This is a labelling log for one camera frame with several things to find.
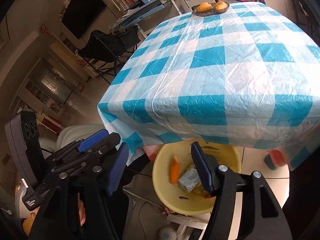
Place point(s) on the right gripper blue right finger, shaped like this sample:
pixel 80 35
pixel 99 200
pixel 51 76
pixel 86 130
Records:
pixel 206 166

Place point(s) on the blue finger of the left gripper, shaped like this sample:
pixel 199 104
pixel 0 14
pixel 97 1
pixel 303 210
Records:
pixel 92 140

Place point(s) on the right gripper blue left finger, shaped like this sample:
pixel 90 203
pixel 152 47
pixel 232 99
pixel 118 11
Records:
pixel 116 166

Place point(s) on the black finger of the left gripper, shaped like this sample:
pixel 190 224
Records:
pixel 102 147

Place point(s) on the milk carton box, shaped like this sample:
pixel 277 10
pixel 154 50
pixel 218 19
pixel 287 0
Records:
pixel 190 179

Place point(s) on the long orange peel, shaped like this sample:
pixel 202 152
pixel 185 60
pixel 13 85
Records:
pixel 174 170

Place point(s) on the yellow plastic trash bin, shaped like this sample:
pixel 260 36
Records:
pixel 177 183

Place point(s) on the person's left hand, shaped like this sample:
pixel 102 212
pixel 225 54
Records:
pixel 82 214

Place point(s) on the light green sofa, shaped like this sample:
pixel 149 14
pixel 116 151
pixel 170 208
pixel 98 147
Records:
pixel 68 135

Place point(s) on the black folding camp chair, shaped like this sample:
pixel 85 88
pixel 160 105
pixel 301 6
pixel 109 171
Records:
pixel 107 53

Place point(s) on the blue checkered tablecloth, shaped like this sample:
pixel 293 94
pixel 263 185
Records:
pixel 247 77

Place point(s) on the blue study desk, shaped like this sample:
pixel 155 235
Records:
pixel 140 14

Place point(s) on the row of books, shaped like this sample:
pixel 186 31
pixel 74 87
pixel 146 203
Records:
pixel 124 5

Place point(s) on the white plastic stool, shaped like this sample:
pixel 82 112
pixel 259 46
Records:
pixel 197 0

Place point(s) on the glass fruit plate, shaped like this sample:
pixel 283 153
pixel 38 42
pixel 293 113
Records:
pixel 208 13

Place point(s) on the yellow mango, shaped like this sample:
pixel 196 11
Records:
pixel 204 7

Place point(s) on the round brown bun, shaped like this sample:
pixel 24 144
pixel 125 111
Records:
pixel 220 5

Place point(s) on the black clothes on chair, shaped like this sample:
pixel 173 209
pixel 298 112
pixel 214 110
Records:
pixel 311 25

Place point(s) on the black wall television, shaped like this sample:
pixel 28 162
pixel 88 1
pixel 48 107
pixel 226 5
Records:
pixel 80 14

